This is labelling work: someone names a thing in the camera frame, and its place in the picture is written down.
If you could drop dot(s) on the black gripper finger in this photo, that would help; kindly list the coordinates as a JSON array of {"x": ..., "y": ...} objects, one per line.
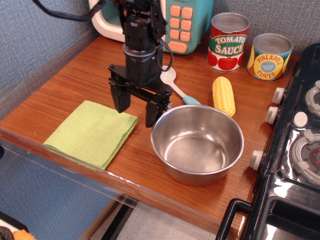
[
  {"x": 121, "y": 97},
  {"x": 154, "y": 109}
]

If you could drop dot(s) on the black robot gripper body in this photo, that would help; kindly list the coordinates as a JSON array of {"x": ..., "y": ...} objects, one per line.
[{"x": 141, "y": 74}]

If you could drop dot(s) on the stainless steel pan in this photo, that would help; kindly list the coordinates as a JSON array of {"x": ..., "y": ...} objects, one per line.
[{"x": 197, "y": 144}]

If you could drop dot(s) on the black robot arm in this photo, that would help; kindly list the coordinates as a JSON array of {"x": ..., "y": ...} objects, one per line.
[{"x": 143, "y": 27}]

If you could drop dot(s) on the teal toy microwave oven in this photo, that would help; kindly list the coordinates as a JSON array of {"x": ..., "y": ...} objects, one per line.
[{"x": 187, "y": 22}]

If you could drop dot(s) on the green folded cloth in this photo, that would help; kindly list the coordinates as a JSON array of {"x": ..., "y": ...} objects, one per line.
[{"x": 91, "y": 135}]

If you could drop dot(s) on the yellow toy corn cob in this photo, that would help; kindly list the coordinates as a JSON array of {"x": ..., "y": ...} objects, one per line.
[{"x": 223, "y": 96}]

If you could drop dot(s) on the tomato sauce can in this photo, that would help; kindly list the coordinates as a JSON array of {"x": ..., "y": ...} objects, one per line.
[{"x": 227, "y": 41}]

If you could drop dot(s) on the clear acrylic edge guard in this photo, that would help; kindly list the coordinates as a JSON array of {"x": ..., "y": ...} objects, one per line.
[{"x": 173, "y": 198}]

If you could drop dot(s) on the pineapple slices can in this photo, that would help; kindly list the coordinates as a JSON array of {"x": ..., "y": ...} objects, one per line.
[{"x": 269, "y": 56}]

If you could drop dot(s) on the black toy stove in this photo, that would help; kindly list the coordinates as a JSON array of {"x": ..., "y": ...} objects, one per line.
[{"x": 286, "y": 193}]

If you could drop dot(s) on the orange object bottom left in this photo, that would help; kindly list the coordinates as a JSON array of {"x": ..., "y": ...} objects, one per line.
[{"x": 22, "y": 235}]

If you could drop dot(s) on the white spoon teal handle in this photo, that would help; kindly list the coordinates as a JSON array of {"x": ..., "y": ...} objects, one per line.
[{"x": 168, "y": 77}]

